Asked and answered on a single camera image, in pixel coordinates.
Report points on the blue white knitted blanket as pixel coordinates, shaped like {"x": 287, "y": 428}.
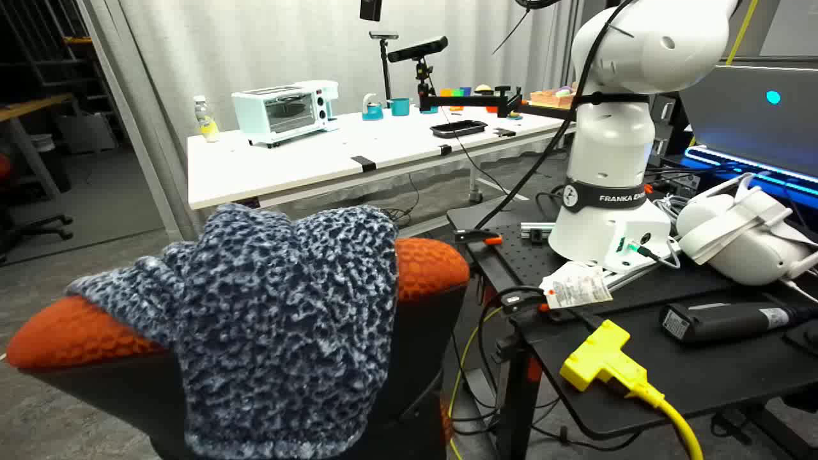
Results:
{"x": 281, "y": 322}

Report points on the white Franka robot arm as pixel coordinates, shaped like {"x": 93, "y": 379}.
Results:
{"x": 613, "y": 144}

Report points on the black office chair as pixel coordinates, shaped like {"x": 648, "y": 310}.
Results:
{"x": 34, "y": 226}

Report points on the black table edge clamp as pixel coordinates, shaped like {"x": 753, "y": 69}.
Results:
{"x": 364, "y": 161}

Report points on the white table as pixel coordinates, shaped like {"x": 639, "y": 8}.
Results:
{"x": 322, "y": 157}

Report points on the black shallow tray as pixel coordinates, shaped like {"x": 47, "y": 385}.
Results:
{"x": 459, "y": 128}

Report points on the teal cup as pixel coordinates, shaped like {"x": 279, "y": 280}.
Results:
{"x": 399, "y": 106}

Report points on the colourful toy blocks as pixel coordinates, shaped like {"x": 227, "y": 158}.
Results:
{"x": 461, "y": 89}

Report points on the black stand pole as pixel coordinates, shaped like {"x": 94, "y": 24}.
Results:
{"x": 385, "y": 65}

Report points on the mint toaster oven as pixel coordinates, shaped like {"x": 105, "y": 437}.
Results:
{"x": 285, "y": 110}

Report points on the white label card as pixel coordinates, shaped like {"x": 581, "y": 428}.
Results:
{"x": 575, "y": 284}

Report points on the yellow plug block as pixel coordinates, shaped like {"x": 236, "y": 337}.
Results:
{"x": 602, "y": 359}

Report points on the small yellow liquid bottle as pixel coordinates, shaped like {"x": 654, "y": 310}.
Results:
{"x": 204, "y": 123}

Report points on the white curtain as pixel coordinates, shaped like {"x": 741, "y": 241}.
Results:
{"x": 256, "y": 41}

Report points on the black handheld device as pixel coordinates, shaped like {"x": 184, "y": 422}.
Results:
{"x": 725, "y": 321}

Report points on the white VR headset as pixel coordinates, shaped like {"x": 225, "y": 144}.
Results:
{"x": 741, "y": 238}

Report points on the black robot table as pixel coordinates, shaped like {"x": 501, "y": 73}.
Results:
{"x": 725, "y": 370}

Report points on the wooden desk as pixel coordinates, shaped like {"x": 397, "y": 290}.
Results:
{"x": 29, "y": 106}

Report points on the black camera on stand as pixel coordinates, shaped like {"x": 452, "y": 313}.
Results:
{"x": 420, "y": 50}

